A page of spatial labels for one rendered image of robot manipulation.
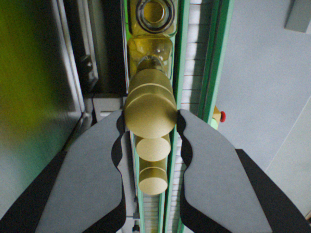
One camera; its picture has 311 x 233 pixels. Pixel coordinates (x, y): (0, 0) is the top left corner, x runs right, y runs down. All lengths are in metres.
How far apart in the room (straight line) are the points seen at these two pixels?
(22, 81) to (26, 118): 0.04
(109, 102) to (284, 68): 0.57
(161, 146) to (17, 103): 0.14
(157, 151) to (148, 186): 0.06
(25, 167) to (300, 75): 0.77
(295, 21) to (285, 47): 0.09
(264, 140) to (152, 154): 0.72
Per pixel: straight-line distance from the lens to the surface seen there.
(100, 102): 0.48
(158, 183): 0.21
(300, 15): 0.64
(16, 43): 0.21
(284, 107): 0.81
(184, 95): 0.46
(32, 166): 0.22
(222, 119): 0.63
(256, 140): 0.85
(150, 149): 0.17
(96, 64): 0.54
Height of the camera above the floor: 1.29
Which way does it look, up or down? 57 degrees down
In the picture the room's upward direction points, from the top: 176 degrees clockwise
